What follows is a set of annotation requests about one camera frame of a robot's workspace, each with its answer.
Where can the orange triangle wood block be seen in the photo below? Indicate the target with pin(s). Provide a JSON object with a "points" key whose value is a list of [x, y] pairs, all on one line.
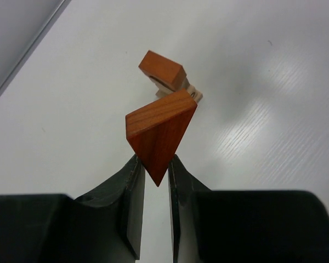
{"points": [[155, 131]]}

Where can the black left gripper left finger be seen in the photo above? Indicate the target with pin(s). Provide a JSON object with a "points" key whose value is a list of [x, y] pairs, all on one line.
{"points": [[102, 225]]}

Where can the pale long wood block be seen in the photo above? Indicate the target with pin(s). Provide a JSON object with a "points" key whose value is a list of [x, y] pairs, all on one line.
{"points": [[194, 93]]}

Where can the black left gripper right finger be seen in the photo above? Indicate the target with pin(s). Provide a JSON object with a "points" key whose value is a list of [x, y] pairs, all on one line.
{"points": [[244, 225]]}

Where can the orange arch wood block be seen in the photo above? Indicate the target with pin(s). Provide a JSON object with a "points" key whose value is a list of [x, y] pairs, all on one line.
{"points": [[163, 70]]}

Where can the engraved long wood block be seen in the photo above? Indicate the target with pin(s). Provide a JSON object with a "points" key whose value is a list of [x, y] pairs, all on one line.
{"points": [[163, 90]]}

